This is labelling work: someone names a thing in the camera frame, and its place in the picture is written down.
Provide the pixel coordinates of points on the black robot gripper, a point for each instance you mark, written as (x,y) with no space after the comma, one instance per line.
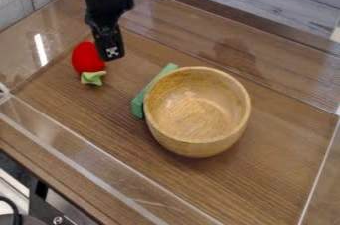
(102,16)

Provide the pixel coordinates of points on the red plush strawberry toy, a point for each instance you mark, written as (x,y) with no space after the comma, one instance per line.
(88,64)

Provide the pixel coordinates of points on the green rectangular block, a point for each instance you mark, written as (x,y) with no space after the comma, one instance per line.
(137,101)

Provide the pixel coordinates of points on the light wooden bowl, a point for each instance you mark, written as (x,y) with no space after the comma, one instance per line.
(197,108)

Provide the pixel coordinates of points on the clear acrylic tray wall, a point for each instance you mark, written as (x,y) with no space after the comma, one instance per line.
(109,191)

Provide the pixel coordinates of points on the black table leg bracket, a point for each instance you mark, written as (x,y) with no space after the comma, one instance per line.
(40,209)

